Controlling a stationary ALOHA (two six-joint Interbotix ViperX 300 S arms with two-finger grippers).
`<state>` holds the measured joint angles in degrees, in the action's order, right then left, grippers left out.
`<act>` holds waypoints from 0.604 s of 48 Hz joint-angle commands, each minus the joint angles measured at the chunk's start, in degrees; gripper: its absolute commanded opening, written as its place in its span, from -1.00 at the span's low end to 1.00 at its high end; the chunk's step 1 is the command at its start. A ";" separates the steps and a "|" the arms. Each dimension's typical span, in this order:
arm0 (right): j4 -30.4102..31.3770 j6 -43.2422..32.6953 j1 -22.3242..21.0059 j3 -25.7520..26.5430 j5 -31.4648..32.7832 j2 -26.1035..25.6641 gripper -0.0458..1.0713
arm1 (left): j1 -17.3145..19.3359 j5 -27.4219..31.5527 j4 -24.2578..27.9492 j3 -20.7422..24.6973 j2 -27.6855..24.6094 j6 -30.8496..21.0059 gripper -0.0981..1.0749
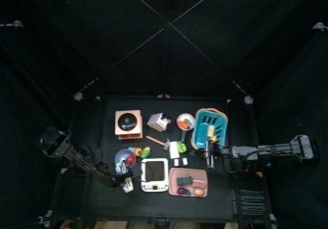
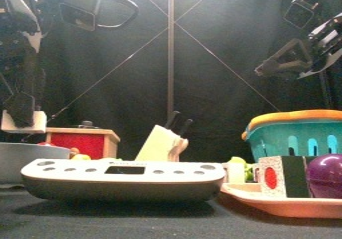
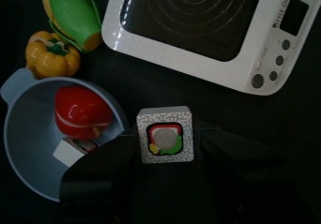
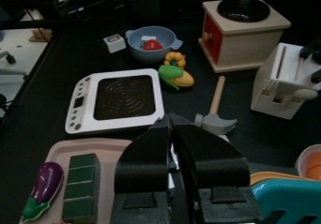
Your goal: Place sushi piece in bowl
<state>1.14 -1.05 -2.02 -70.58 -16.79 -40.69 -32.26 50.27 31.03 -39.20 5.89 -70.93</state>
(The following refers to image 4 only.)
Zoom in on small white cube toy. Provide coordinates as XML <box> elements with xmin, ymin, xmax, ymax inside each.
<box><xmin>102</xmin><ymin>33</ymin><xmax>126</xmax><ymax>54</ymax></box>

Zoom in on blue-grey toy bowl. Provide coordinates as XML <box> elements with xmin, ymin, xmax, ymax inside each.
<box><xmin>124</xmin><ymin>25</ymin><xmax>184</xmax><ymax>64</ymax></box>

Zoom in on white toy knife block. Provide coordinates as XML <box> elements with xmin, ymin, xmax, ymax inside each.
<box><xmin>250</xmin><ymin>37</ymin><xmax>321</xmax><ymax>121</ymax></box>

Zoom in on teal toy basket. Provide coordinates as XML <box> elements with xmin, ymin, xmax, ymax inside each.
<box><xmin>250</xmin><ymin>171</ymin><xmax>321</xmax><ymax>224</ymax></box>

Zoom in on white toy induction cooktop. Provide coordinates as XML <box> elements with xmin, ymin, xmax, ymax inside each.
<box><xmin>64</xmin><ymin>67</ymin><xmax>165</xmax><ymax>135</ymax></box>

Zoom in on orange toy cup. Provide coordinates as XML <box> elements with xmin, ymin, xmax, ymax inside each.
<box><xmin>294</xmin><ymin>143</ymin><xmax>321</xmax><ymax>181</ymax></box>

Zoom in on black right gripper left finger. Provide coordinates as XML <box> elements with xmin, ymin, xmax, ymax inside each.
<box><xmin>109</xmin><ymin>117</ymin><xmax>172</xmax><ymax>224</ymax></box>

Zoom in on green toy sushi roll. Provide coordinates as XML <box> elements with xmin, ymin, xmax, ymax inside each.
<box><xmin>60</xmin><ymin>153</ymin><xmax>101</xmax><ymax>224</ymax></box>

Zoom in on purple toy eggplant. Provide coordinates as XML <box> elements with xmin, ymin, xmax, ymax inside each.
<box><xmin>18</xmin><ymin>161</ymin><xmax>65</xmax><ymax>223</ymax></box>

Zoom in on pink toy tray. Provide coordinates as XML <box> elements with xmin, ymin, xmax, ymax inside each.
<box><xmin>17</xmin><ymin>137</ymin><xmax>133</xmax><ymax>224</ymax></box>

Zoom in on wooden toy coffee grinder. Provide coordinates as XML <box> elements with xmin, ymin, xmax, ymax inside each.
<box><xmin>196</xmin><ymin>0</ymin><xmax>291</xmax><ymax>74</ymax></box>

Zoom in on toy corn cob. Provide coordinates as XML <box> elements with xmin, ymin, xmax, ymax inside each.
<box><xmin>156</xmin><ymin>64</ymin><xmax>195</xmax><ymax>91</ymax></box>

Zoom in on office chair base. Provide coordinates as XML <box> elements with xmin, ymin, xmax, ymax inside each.
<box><xmin>0</xmin><ymin>50</ymin><xmax>30</xmax><ymax>82</ymax></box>

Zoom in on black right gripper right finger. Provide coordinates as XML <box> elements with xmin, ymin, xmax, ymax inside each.
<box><xmin>168</xmin><ymin>112</ymin><xmax>264</xmax><ymax>224</ymax></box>

